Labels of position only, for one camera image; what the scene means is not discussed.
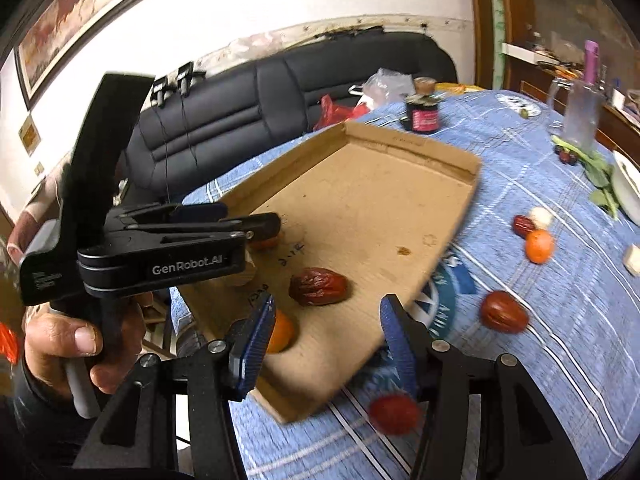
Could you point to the clear glass bottle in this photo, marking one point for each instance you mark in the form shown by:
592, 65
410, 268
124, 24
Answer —
582, 112

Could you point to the yellow wall sticker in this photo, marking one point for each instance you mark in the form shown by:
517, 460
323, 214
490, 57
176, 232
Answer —
29, 133

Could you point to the framed wall painting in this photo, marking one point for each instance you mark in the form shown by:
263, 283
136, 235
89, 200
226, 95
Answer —
75, 10

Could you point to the brown cardboard tray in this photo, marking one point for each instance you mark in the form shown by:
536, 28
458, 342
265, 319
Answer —
360, 210

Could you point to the white garlic bulb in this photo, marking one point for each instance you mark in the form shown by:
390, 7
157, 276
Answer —
542, 216

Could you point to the person's left forearm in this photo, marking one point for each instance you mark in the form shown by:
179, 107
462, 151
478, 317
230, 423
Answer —
35, 410

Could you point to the dark jar with red label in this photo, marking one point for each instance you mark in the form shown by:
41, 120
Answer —
424, 112

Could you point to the smooth red date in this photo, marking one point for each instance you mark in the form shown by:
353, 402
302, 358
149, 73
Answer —
504, 311

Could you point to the blue checked tablecloth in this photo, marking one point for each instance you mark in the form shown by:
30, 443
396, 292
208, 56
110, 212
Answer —
565, 340

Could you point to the person's left hand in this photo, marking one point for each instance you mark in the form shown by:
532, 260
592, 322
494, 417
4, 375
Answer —
65, 342

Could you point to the white block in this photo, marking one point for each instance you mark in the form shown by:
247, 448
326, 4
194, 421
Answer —
633, 260

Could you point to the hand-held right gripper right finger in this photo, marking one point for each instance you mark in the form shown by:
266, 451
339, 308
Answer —
400, 351

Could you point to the black leather sofa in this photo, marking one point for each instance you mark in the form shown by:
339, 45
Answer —
260, 95

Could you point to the white plastic bag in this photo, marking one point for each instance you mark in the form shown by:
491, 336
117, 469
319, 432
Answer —
387, 85

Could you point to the white bowl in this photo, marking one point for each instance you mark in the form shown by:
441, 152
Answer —
628, 185

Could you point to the pink spray bottle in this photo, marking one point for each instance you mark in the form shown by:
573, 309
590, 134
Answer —
591, 62

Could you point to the green leafy vegetable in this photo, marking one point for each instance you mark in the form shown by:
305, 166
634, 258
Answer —
597, 175

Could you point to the red plastic bag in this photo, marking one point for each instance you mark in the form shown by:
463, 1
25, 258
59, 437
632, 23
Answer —
335, 112

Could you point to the small dark red date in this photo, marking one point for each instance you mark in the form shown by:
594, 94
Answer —
567, 156

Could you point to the wrinkled dark red date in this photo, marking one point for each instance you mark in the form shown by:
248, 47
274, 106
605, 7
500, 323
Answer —
318, 286
522, 225

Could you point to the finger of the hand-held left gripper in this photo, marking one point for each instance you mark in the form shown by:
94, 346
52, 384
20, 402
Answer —
260, 227
197, 211

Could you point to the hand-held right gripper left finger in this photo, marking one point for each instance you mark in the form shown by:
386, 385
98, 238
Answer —
255, 346

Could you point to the small orange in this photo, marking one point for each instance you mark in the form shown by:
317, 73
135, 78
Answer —
539, 246
281, 332

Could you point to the round red fruit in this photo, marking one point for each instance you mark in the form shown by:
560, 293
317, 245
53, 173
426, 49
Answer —
394, 413

